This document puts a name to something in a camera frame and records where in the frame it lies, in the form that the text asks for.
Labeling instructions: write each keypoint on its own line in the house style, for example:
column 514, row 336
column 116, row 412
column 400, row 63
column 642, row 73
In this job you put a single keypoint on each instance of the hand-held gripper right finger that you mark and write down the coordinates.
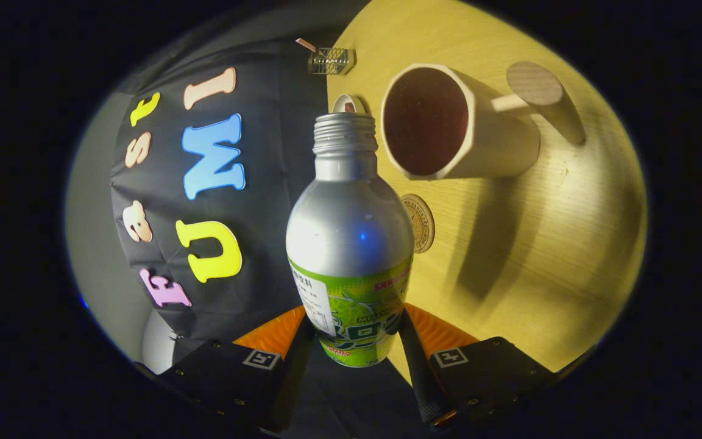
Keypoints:
column 491, row 375

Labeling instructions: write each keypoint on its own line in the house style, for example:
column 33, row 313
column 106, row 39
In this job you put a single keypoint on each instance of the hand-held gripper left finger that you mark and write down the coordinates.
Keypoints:
column 223, row 378

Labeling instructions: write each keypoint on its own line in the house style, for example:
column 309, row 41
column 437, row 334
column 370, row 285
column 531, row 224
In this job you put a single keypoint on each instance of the round brown coaster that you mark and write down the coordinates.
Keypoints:
column 421, row 222

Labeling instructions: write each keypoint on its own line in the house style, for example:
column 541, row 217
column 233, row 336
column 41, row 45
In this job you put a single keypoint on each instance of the silver juice bottle green label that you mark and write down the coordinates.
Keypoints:
column 351, row 231

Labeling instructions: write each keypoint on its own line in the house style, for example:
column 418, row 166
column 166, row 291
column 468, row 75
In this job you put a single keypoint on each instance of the wooden table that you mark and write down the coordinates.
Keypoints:
column 540, row 256

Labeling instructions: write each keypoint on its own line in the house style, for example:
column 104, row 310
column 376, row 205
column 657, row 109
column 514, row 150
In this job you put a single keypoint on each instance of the black backdrop cloth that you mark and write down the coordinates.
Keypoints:
column 265, row 201

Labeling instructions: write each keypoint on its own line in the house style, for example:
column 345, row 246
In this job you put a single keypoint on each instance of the white round plate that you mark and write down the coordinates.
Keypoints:
column 342, row 100

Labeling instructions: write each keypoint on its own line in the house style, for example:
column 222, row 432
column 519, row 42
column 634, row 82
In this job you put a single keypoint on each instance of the pink spoon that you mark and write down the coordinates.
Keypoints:
column 306, row 44

